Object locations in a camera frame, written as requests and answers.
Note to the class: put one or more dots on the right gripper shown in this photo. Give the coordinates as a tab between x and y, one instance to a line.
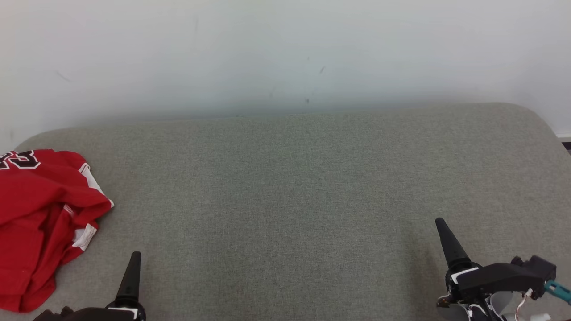
490	278

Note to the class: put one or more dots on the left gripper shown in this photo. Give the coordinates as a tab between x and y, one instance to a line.
111	314

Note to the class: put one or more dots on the red shorts with white trim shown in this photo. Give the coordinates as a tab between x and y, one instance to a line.
26	267

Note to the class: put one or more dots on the white baseboard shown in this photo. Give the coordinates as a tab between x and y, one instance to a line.
564	135

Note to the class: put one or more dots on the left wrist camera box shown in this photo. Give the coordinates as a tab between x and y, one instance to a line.
53	315

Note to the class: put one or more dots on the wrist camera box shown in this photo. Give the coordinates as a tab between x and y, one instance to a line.
53	315
542	267

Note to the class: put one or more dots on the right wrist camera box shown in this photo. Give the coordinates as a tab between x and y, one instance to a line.
542	267

